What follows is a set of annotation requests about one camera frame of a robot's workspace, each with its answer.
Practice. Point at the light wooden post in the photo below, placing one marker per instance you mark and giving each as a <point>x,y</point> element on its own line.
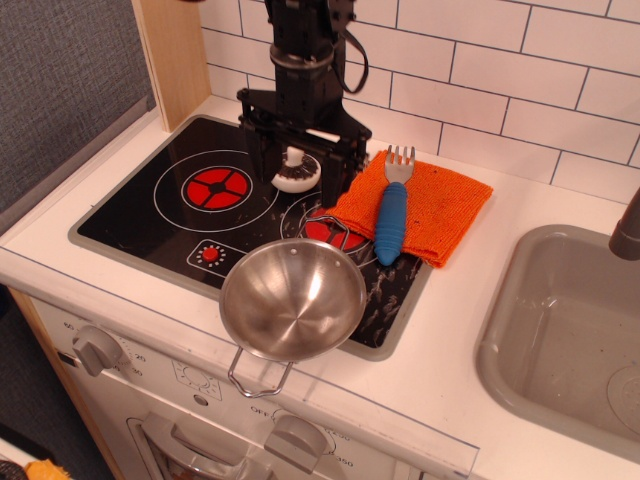
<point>173,46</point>

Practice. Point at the grey plastic sink basin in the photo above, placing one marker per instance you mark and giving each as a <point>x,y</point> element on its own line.
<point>561,343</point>

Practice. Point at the blue handled toy fork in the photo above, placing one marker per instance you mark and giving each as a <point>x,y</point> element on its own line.
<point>390,226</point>

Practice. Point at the stainless steel bowl pan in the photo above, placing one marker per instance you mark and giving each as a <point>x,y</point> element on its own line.
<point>292,300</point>

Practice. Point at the orange knitted cloth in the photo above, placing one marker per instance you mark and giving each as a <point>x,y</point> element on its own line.
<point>442,206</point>

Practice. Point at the white brown toy mushroom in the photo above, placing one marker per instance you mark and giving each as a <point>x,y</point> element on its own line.
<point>299,172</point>

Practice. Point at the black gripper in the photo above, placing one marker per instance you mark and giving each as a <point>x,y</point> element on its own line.
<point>305,110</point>

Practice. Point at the black toy stove top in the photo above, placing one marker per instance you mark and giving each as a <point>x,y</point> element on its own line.
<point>193,209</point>

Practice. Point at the orange black striped object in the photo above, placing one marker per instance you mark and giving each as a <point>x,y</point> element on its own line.
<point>36,470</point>

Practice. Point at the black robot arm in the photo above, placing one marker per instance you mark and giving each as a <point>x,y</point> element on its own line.
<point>312,30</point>

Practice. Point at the grey oven knob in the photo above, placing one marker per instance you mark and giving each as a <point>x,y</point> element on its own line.
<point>297,442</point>

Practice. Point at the grey oven door handle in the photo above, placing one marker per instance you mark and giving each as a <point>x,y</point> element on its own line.
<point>178,458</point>

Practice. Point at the grey faucet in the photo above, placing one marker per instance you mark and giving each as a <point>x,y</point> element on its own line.
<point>624,241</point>

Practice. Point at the grey timer knob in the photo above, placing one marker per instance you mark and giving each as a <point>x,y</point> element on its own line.
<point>96,350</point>

